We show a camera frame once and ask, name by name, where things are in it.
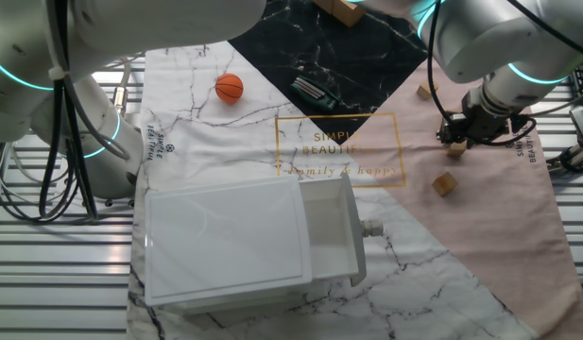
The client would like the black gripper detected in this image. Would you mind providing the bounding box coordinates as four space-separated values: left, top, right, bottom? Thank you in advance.
436 106 523 149

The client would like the white thin cable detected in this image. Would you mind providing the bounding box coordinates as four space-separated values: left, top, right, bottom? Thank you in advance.
0 144 56 209

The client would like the grey robot power cable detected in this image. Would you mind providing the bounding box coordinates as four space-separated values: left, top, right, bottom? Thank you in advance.
90 51 146 117

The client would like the orange mini basketball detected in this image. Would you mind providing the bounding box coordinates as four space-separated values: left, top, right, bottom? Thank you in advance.
214 73 245 106

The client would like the marble and pink tablecloth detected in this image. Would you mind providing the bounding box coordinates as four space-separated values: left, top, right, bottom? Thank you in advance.
127 0 583 340

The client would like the black cable bundle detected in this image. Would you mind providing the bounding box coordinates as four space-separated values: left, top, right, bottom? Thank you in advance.
0 0 131 223

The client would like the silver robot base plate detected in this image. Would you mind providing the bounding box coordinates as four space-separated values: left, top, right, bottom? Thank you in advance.
82 188 136 212

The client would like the white drawer cabinet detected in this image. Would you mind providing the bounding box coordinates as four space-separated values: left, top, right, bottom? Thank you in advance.
143 175 316 315

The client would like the white drawer with knob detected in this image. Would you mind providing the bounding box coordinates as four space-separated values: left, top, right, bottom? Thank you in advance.
298 170 385 288

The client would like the small wooden cube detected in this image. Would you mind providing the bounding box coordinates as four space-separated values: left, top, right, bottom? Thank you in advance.
445 140 469 159
431 172 459 197
416 80 438 101

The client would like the black camera cable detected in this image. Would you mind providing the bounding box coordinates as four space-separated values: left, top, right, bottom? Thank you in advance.
425 0 583 147

